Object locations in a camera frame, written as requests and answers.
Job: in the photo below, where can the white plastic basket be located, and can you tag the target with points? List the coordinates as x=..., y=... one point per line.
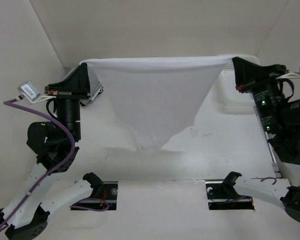
x=227, y=99

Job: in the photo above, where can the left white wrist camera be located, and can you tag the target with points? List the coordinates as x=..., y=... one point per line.
x=28, y=91

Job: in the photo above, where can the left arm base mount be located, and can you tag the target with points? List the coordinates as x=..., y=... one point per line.
x=103, y=197

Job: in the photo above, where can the folded white tank top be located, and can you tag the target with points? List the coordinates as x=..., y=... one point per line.
x=96, y=93

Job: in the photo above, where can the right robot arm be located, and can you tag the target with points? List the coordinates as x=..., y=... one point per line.
x=280, y=117

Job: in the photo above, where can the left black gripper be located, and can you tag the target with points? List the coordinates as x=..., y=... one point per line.
x=75, y=86

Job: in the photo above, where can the folded grey tank top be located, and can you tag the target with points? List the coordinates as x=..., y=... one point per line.
x=94, y=83

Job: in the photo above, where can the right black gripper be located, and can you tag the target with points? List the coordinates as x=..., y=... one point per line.
x=249, y=75

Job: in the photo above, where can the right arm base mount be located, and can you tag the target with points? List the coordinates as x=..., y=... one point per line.
x=221, y=195

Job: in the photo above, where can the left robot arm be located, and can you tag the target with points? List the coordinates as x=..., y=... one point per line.
x=54, y=143

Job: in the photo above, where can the white tank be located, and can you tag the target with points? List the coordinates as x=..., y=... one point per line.
x=154, y=98
x=96, y=93

